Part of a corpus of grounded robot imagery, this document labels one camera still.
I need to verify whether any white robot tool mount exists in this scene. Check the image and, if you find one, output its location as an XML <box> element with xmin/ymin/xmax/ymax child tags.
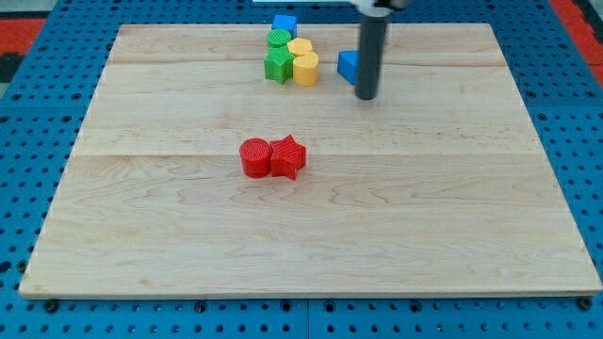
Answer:
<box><xmin>350</xmin><ymin>0</ymin><xmax>405</xmax><ymax>17</ymax></box>

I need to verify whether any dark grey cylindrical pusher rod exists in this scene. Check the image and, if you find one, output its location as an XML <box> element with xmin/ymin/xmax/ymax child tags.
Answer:
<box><xmin>354</xmin><ymin>14</ymin><xmax>390</xmax><ymax>101</ymax></box>

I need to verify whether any blue triangle block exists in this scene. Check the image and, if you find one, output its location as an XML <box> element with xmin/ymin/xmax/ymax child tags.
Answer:
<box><xmin>337</xmin><ymin>50</ymin><xmax>359</xmax><ymax>86</ymax></box>

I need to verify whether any yellow hexagon block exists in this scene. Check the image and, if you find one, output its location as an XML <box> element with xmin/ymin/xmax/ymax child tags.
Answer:
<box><xmin>287</xmin><ymin>38</ymin><xmax>314</xmax><ymax>57</ymax></box>

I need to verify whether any yellow heart block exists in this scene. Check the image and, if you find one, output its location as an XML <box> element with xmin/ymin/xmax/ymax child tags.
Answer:
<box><xmin>293</xmin><ymin>52</ymin><xmax>319</xmax><ymax>87</ymax></box>

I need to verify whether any blue cube block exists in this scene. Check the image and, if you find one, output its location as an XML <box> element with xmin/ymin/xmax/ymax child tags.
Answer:
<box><xmin>271</xmin><ymin>14</ymin><xmax>298</xmax><ymax>38</ymax></box>

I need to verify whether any green star block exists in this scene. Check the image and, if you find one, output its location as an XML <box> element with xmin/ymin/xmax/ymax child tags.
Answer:
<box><xmin>264</xmin><ymin>46</ymin><xmax>295</xmax><ymax>84</ymax></box>

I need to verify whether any green cylinder block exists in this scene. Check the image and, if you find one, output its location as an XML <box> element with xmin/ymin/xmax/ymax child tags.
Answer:
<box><xmin>266</xmin><ymin>28</ymin><xmax>292</xmax><ymax>49</ymax></box>

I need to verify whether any red star block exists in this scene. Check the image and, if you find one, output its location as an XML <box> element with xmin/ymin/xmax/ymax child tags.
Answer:
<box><xmin>269</xmin><ymin>135</ymin><xmax>306</xmax><ymax>181</ymax></box>

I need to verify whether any light wooden board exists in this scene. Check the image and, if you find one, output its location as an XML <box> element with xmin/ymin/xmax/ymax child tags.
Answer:
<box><xmin>20</xmin><ymin>24</ymin><xmax>602</xmax><ymax>299</ymax></box>

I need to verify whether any red cylinder block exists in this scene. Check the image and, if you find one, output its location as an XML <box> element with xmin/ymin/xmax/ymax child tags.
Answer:
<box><xmin>239</xmin><ymin>137</ymin><xmax>272</xmax><ymax>178</ymax></box>

